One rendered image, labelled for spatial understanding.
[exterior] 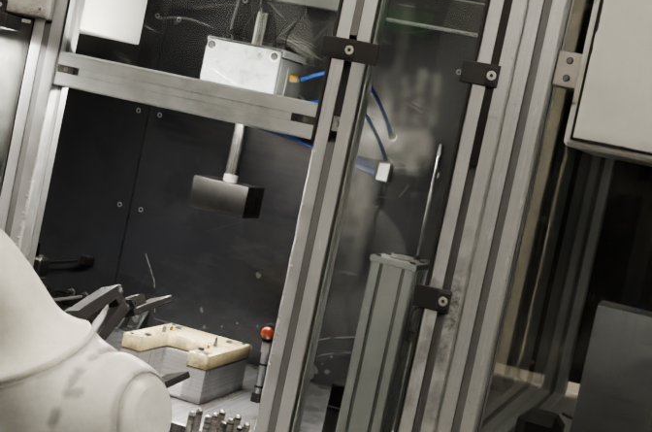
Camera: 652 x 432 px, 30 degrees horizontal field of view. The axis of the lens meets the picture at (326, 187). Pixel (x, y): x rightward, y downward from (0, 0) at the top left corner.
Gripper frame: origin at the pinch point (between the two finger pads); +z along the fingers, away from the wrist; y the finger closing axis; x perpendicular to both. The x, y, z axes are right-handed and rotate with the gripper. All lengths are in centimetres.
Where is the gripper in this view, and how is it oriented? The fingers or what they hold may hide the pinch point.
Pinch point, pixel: (156, 343)
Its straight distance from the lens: 136.6
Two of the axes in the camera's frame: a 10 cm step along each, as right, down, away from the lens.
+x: -8.5, 1.8, 4.9
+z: 4.8, -1.4, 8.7
